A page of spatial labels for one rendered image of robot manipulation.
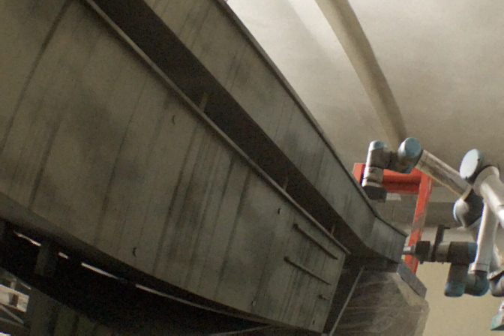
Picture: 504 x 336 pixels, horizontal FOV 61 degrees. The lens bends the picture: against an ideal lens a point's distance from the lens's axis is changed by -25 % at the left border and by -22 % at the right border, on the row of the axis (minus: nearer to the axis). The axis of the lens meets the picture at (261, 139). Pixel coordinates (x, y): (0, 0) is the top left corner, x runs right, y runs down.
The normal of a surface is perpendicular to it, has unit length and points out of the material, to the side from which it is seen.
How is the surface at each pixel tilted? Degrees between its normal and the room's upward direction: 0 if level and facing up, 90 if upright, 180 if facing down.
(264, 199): 90
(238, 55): 90
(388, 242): 90
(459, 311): 90
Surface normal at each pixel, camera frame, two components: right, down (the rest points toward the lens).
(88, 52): 0.87, 0.04
